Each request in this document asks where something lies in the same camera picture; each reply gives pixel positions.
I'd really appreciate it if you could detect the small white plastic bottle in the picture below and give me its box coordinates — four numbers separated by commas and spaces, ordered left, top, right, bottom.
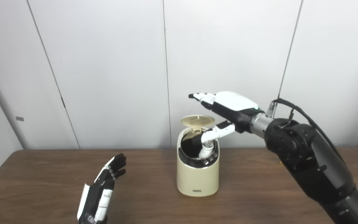
199, 141, 214, 159

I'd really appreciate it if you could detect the round cream bin lid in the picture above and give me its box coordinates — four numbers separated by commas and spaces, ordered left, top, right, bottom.
180, 115, 216, 134

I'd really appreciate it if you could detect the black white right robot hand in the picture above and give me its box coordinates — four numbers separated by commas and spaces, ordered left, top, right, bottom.
188, 91, 265, 146

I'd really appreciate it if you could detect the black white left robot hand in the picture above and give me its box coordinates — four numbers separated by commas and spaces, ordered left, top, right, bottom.
77, 153, 126, 224

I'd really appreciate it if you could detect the cream-colored bin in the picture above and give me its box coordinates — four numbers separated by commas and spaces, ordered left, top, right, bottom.
177, 127, 220, 197

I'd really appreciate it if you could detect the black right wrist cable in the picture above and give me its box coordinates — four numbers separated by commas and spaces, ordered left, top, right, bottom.
266, 98, 347, 162

